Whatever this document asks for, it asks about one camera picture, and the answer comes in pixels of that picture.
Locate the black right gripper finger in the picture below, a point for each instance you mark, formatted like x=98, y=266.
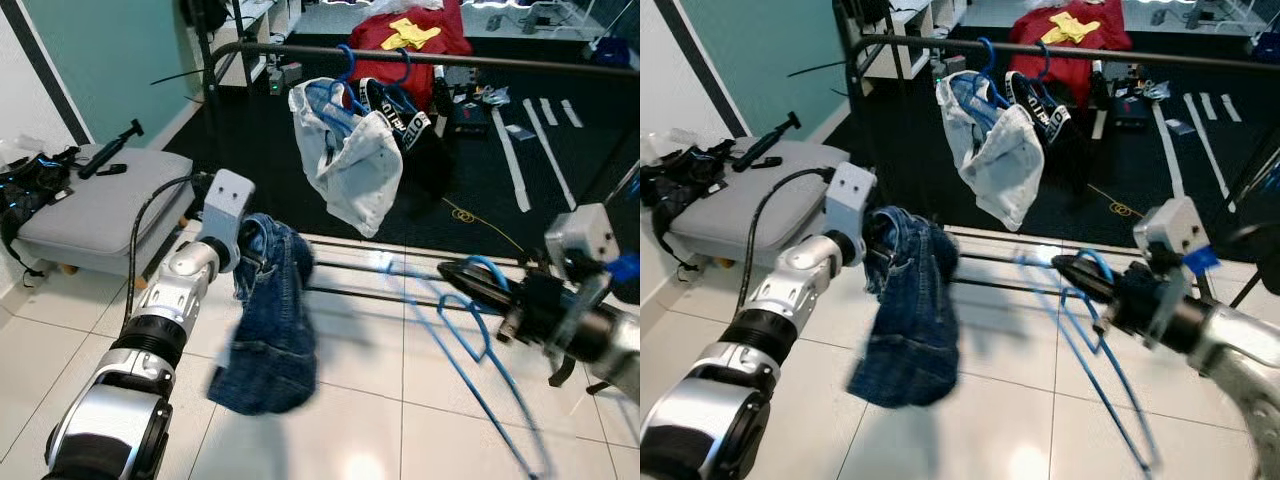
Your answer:
x=495, y=302
x=465, y=270
x=1075, y=264
x=1095, y=294

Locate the blue plastic hanger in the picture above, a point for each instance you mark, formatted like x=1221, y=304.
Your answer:
x=405, y=70
x=1046, y=65
x=992, y=75
x=485, y=262
x=1100, y=258
x=351, y=80

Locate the dark blue denim jacket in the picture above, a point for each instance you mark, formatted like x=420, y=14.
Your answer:
x=270, y=340
x=910, y=330

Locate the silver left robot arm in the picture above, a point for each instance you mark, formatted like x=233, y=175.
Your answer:
x=150, y=320
x=780, y=310

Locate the black floor carpet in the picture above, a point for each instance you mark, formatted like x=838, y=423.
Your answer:
x=900, y=180
x=270, y=170

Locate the black garment white lettered band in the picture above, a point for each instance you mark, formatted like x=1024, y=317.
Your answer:
x=1075, y=150
x=430, y=160

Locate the grey cushioned ottoman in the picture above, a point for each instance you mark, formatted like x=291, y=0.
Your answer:
x=770, y=200
x=100, y=210

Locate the long white floor tape strip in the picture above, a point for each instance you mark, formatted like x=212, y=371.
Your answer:
x=550, y=155
x=1208, y=145
x=510, y=160
x=1168, y=150

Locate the light washed denim garment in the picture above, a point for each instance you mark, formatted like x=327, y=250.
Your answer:
x=355, y=170
x=1000, y=165

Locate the small black remote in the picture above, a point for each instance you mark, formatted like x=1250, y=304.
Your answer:
x=768, y=162
x=113, y=169

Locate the black tool case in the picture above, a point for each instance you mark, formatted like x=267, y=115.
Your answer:
x=468, y=118
x=1130, y=110

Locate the black selfie stick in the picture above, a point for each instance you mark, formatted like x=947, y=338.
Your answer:
x=105, y=158
x=760, y=148

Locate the short white floor tape strip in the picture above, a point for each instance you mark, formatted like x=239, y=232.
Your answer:
x=549, y=112
x=1207, y=106
x=571, y=113
x=1230, y=107

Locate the white shelf unit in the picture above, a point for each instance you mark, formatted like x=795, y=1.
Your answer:
x=890, y=62
x=245, y=68

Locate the clear plastic bag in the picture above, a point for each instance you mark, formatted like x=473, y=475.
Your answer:
x=670, y=143
x=20, y=150

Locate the black metal clothes rack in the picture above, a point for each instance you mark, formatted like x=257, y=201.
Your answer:
x=550, y=66
x=1180, y=61

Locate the red shirt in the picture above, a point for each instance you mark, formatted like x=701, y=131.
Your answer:
x=440, y=40
x=1095, y=35

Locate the yellow cloth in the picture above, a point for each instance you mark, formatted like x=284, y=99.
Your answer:
x=408, y=37
x=1068, y=30

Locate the black backpack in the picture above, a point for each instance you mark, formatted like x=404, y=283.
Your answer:
x=865, y=10
x=200, y=12

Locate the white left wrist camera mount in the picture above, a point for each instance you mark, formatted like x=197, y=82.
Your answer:
x=850, y=195
x=228, y=200

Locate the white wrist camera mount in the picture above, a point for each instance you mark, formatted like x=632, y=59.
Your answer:
x=1170, y=225
x=228, y=200
x=850, y=195
x=580, y=235

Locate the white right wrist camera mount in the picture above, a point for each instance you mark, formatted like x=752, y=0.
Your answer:
x=580, y=235
x=1170, y=225

